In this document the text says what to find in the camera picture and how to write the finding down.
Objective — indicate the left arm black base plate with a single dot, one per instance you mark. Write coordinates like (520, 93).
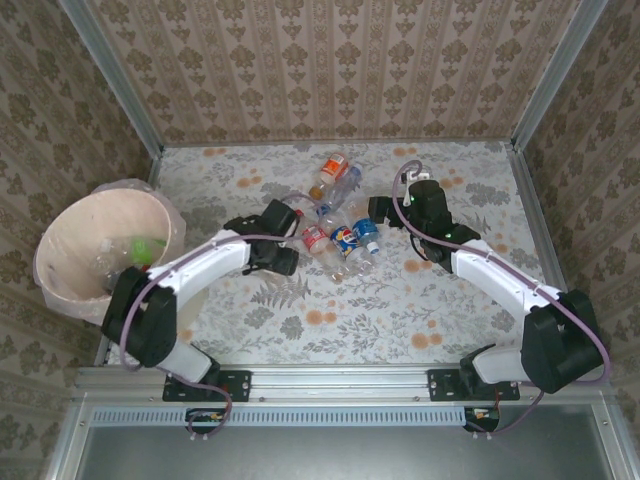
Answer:
(237, 385)

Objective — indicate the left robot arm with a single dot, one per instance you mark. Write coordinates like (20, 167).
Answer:
(200, 265)

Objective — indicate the pink waste bin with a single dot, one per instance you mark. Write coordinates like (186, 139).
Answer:
(176, 220)

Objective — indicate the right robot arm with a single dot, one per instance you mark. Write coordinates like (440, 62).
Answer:
(500, 280)

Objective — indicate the clear plastic bottle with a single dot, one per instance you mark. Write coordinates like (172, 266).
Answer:
(340, 212)

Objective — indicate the orange label bottle brown cap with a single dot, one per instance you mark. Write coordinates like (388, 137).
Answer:
(334, 166)

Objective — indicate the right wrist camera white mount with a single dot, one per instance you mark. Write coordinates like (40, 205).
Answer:
(419, 176)

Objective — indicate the red label bottle red cap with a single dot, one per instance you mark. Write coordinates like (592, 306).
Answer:
(314, 238)

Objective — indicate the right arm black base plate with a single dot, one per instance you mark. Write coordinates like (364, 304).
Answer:
(445, 385)

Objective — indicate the clear water bottle pale label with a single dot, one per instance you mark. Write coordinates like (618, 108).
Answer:
(345, 186)

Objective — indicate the grey metal panel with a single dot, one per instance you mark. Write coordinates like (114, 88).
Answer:
(350, 455)

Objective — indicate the long aluminium mounting rail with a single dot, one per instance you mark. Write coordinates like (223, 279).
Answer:
(340, 382)

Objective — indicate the pepsi bottle blue cap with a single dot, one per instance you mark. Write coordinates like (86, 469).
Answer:
(344, 239)

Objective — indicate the aluminium frame post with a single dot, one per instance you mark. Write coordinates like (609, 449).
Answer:
(557, 75)
(114, 80)

